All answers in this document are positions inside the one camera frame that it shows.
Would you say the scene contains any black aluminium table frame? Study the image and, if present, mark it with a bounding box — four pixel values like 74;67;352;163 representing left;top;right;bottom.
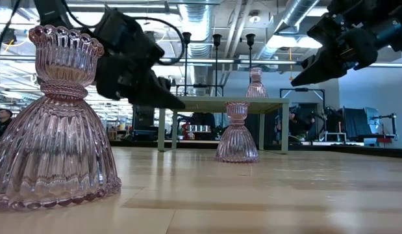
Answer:
108;138;402;160

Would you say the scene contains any black computer monitor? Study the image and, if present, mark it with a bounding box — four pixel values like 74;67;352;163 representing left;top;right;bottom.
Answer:
132;107;156;133

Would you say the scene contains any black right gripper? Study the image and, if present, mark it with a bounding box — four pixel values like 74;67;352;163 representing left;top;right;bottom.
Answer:
290;0;396;87

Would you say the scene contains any corrugated silver ventilation duct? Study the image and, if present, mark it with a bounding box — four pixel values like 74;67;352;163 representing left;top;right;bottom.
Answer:
177;0;218;95
254;0;320;61

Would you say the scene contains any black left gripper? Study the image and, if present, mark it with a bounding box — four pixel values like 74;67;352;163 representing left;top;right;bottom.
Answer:
93;8;186;110

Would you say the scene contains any person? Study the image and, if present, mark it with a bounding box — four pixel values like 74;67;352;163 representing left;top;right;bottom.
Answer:
0;109;14;139
290;109;315;140

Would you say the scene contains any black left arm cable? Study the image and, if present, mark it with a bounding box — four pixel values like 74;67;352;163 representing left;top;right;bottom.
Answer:
131;16;186;66

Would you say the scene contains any long ceiling light bar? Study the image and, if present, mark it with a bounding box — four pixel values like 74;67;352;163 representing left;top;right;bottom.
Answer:
157;57;301;65

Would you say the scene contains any pale green perforated metal shelf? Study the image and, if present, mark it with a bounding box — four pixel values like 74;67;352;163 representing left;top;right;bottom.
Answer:
157;96;290;155

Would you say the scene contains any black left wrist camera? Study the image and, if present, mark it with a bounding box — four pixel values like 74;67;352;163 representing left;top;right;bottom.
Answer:
122;19;166;68

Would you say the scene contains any dark blue screen panel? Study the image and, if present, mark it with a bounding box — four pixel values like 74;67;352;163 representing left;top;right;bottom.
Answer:
342;107;380;141

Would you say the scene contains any tall black metal candlestick holder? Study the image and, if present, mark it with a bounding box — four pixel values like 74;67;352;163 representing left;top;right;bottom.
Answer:
182;31;192;97
212;33;223;97
245;33;256;71

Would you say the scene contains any pink ribbed glass candle holder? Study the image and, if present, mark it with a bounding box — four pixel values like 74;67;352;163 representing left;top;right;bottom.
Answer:
214;101;260;164
245;67;269;99
0;25;123;211

